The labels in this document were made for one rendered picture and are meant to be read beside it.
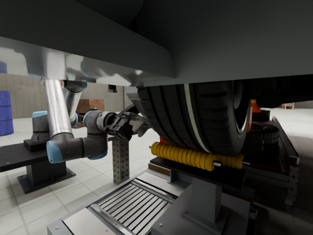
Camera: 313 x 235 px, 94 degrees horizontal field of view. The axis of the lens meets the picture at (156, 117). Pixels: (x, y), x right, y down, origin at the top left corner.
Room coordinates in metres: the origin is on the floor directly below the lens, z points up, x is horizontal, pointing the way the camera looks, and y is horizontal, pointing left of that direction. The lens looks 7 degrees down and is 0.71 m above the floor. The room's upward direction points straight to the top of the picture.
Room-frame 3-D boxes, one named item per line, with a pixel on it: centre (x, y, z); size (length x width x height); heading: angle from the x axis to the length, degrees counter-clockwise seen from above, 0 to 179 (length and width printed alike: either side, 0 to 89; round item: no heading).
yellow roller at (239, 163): (0.58, -0.22, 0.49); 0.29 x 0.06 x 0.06; 53
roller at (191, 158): (0.53, -0.09, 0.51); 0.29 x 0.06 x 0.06; 53
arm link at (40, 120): (1.31, 1.02, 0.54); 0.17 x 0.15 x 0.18; 130
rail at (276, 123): (1.79, -1.55, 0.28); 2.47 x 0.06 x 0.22; 143
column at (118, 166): (1.21, 0.31, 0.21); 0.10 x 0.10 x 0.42; 53
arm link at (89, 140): (0.66, 0.29, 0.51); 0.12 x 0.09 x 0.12; 130
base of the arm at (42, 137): (1.29, 1.03, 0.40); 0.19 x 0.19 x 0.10
